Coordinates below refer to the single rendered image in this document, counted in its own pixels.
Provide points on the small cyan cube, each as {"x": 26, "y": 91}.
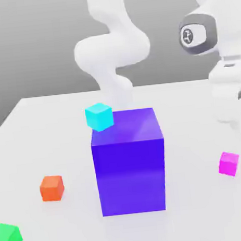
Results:
{"x": 99, "y": 116}

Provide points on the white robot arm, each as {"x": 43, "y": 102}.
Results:
{"x": 112, "y": 48}

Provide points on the large purple box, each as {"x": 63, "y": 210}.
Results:
{"x": 129, "y": 169}

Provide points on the small magenta cube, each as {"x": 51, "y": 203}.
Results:
{"x": 228, "y": 164}

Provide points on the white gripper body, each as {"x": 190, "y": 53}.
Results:
{"x": 225, "y": 101}

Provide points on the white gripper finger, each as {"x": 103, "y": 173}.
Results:
{"x": 230, "y": 124}

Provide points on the small orange cube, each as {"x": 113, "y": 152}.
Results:
{"x": 51, "y": 188}

